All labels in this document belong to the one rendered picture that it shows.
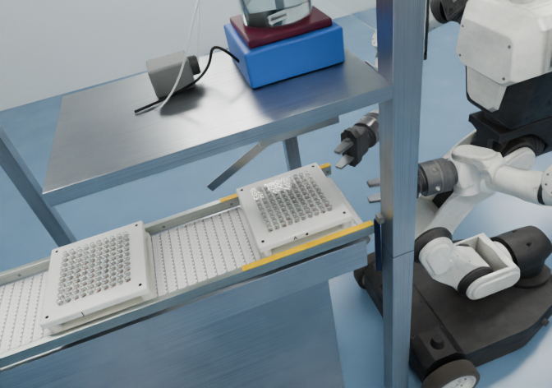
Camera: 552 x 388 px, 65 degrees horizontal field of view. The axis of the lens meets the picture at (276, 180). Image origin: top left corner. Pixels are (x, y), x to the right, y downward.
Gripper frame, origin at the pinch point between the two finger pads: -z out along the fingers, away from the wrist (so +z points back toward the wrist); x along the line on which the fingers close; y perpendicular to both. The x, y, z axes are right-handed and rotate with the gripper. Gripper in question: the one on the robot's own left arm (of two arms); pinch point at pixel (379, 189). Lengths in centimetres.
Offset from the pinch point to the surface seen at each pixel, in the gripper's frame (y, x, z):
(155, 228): 11, 6, -61
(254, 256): -5.4, 7.4, -35.1
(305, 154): 145, 89, 2
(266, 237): -7.0, 0.2, -30.9
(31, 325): -11, 8, -91
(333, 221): -7.1, 0.2, -14.1
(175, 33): 352, 61, -80
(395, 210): -13.6, -5.4, -1.2
